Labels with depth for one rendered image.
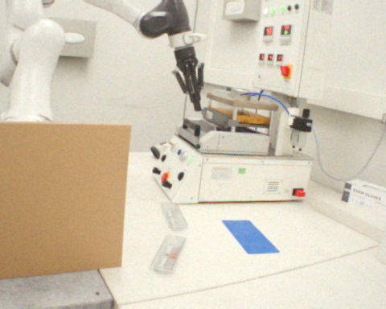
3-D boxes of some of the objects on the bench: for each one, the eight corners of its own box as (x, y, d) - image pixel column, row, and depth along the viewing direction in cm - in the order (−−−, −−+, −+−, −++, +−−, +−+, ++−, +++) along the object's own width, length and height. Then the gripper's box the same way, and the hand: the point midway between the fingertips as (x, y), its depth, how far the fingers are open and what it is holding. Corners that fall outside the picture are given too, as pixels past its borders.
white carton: (354, 195, 146) (358, 178, 145) (406, 214, 129) (412, 195, 128) (340, 200, 138) (344, 182, 137) (396, 220, 122) (400, 200, 120)
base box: (264, 176, 177) (269, 140, 174) (309, 205, 143) (318, 162, 139) (151, 175, 160) (155, 133, 156) (176, 208, 125) (182, 158, 122)
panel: (152, 175, 158) (174, 135, 157) (171, 201, 130) (199, 154, 129) (148, 173, 157) (170, 133, 156) (166, 199, 130) (195, 151, 128)
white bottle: (372, 259, 101) (386, 212, 98) (380, 255, 104) (393, 210, 101) (388, 266, 97) (402, 219, 94) (395, 261, 100) (408, 216, 97)
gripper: (194, 44, 140) (208, 105, 147) (162, 52, 135) (178, 115, 142) (204, 43, 133) (218, 106, 141) (171, 51, 128) (187, 117, 136)
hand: (196, 101), depth 140 cm, fingers closed
